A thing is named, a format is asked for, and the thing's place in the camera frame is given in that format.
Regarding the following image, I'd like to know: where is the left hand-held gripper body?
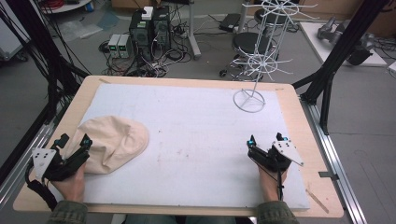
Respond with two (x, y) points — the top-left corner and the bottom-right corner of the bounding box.
(31, 147), (92, 183)

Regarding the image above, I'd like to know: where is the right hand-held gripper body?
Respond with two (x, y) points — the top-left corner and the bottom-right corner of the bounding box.
(247, 140), (304, 173)

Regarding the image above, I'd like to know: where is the beige cloth hat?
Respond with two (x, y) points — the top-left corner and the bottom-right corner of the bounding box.
(64, 115), (150, 175)

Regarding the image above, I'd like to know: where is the person's right hand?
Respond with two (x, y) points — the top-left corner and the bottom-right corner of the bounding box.
(257, 161), (290, 203)

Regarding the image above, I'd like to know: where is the person's left hand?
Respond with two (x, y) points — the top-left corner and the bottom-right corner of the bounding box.
(50, 162), (88, 203)

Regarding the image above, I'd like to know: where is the wooden table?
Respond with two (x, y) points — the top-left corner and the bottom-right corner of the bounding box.
(12, 75), (346, 219)

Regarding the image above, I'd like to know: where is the grey tape strip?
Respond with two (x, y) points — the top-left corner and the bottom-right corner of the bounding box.
(318, 171), (340, 182)

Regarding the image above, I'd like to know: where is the thin wooden stick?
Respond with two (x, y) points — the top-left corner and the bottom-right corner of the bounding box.
(304, 189), (331, 215)

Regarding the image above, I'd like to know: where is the white foam mat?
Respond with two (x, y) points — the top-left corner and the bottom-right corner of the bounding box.
(50, 82), (312, 210)

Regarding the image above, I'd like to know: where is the black round stool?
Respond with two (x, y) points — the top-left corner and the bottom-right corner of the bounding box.
(219, 31), (276, 80)
(253, 7), (290, 26)

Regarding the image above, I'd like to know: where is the white platform board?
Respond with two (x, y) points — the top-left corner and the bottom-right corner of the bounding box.
(298, 21), (389, 68)

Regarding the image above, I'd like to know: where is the grey power supply unit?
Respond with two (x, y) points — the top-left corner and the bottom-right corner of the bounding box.
(118, 34), (134, 59)
(106, 34), (121, 59)

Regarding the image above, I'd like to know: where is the clear plastic sheet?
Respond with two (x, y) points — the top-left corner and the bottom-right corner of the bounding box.
(57, 19), (105, 43)

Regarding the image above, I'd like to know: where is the flat black device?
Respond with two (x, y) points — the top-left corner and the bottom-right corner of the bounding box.
(218, 12), (243, 33)

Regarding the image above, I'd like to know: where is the grey metal desk leg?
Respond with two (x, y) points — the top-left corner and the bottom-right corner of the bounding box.
(186, 0), (203, 61)

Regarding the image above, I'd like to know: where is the black computer tower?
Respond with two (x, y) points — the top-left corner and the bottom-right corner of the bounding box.
(128, 10), (154, 61)
(151, 5), (173, 51)

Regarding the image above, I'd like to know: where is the round white table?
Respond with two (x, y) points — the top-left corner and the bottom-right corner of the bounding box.
(39, 0), (95, 15)

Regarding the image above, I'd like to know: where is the white box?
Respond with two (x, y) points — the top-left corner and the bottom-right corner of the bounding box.
(141, 6), (155, 21)

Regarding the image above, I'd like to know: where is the aluminium rail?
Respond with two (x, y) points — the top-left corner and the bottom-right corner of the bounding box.
(0, 102), (68, 210)
(299, 96), (369, 224)

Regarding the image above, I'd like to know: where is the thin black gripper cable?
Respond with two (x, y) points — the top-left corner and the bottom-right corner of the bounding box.
(248, 155), (286, 202)

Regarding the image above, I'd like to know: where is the black sleeved gripper cable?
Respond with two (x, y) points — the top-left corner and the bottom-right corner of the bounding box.
(24, 161), (60, 213)

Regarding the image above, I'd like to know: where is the white wire display rack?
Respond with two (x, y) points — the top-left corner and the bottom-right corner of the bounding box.
(229, 0), (319, 114)

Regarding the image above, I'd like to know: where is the black metal frame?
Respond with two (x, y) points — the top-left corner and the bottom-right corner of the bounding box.
(291, 0), (390, 136)
(0, 0), (92, 125)

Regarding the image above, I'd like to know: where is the tangle of floor cables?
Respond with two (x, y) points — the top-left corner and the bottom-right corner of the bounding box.
(98, 18), (200, 78)

